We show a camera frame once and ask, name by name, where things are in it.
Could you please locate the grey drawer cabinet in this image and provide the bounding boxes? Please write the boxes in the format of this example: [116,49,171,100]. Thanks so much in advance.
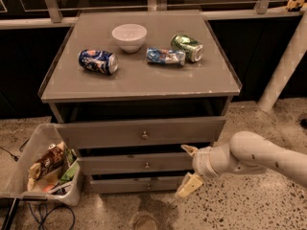
[40,11,241,181]

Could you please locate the white ceramic bowl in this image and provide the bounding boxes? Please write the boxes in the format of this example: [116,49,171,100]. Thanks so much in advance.
[111,24,147,53]

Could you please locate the grey top drawer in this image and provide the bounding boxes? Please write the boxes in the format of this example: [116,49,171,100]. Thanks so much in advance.
[57,117,225,150]

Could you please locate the metal railing frame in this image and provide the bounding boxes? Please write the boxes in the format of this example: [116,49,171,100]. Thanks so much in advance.
[0,0,307,31]

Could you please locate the grey drawer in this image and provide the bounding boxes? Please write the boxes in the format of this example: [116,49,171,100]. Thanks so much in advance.
[77,152,193,175]
[90,175,184,195]
[57,117,225,150]

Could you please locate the blue cable on floor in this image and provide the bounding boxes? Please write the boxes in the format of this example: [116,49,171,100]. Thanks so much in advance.
[28,202,77,230]

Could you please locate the blue soda can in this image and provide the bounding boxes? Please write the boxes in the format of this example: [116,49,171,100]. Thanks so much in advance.
[78,50,118,76]

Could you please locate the black cable on floor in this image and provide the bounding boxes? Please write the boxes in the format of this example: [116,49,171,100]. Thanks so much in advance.
[0,137,31,163]

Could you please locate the green snack packet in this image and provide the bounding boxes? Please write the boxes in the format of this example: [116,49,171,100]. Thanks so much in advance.
[59,149,78,184]

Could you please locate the yellow object on ledge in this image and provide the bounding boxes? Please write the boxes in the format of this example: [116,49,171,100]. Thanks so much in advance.
[286,0,304,12]

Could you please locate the grey bottom drawer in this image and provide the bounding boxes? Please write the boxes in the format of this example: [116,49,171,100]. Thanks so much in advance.
[90,175,184,195]

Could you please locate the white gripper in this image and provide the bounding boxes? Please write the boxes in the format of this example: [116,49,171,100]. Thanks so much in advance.
[176,144,223,198]

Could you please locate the green soda can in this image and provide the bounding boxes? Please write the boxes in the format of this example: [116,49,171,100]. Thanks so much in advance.
[171,34,204,62]

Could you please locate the white diagonal pole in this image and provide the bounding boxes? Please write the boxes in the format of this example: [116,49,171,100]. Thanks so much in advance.
[258,12,307,112]

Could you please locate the brown snack bag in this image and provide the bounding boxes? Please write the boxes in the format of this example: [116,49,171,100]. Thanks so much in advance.
[28,143,64,180]

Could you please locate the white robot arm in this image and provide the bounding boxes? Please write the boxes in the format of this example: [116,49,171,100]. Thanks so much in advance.
[176,131,307,198]

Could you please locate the crushed light blue can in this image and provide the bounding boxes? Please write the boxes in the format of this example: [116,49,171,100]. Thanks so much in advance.
[146,47,185,67]

